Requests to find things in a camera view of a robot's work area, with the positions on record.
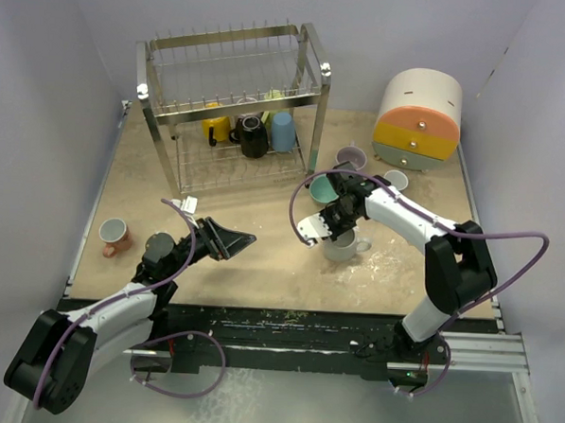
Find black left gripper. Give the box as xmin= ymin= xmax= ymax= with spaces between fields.
xmin=165 ymin=215 xmax=255 ymax=282

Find blue cup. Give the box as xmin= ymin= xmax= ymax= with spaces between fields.
xmin=271 ymin=112 xmax=296 ymax=153

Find terracotta mug white inside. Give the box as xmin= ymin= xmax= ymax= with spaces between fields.
xmin=98 ymin=218 xmax=133 ymax=258

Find yellow mug black handle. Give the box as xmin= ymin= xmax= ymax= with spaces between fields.
xmin=202 ymin=115 xmax=231 ymax=148

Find black mug cream inside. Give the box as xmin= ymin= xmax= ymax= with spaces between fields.
xmin=228 ymin=115 xmax=269 ymax=159

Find light green mug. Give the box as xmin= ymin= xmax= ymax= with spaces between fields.
xmin=261 ymin=89 xmax=285 ymax=129

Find lilac mug black handle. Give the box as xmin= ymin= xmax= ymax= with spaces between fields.
xmin=237 ymin=97 xmax=259 ymax=105

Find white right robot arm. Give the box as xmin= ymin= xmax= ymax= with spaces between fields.
xmin=319 ymin=169 xmax=497 ymax=361

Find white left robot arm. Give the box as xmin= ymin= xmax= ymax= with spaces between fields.
xmin=4 ymin=217 xmax=256 ymax=414

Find lilac mug near rack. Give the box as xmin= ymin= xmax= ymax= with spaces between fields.
xmin=335 ymin=143 xmax=368 ymax=171

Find steel two-tier dish rack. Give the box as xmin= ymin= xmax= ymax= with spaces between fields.
xmin=135 ymin=22 xmax=331 ymax=196

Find teal cup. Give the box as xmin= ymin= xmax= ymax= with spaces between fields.
xmin=309 ymin=175 xmax=338 ymax=205

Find grey mug near cabinet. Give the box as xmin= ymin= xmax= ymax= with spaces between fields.
xmin=383 ymin=169 xmax=409 ymax=191

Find round cream drawer cabinet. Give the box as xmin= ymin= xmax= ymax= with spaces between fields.
xmin=371 ymin=68 xmax=463 ymax=171

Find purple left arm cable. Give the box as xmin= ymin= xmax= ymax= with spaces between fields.
xmin=32 ymin=191 xmax=236 ymax=419

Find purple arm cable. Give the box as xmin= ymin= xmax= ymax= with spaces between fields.
xmin=32 ymin=191 xmax=236 ymax=419
xmin=278 ymin=167 xmax=553 ymax=405

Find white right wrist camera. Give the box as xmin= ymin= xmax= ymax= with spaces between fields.
xmin=297 ymin=212 xmax=331 ymax=247

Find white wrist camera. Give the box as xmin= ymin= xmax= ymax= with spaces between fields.
xmin=181 ymin=195 xmax=198 ymax=215
xmin=297 ymin=212 xmax=331 ymax=247

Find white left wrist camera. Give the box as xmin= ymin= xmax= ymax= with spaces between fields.
xmin=181 ymin=195 xmax=198 ymax=215

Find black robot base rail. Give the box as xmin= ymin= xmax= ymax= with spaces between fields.
xmin=137 ymin=304 xmax=447 ymax=385

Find aluminium frame rail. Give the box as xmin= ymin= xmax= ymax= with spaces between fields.
xmin=444 ymin=332 xmax=529 ymax=374

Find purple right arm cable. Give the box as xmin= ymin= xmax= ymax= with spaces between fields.
xmin=278 ymin=167 xmax=553 ymax=405

